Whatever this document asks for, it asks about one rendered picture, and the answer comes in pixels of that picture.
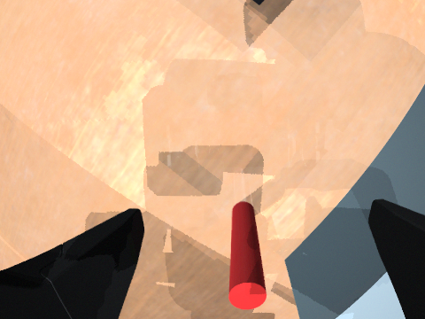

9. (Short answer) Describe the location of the red peg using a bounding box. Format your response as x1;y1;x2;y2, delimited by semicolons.
229;201;267;309

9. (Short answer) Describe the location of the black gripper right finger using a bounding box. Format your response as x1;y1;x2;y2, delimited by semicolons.
368;198;425;319

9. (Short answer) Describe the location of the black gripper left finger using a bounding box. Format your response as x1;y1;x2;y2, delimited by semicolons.
0;208;145;319

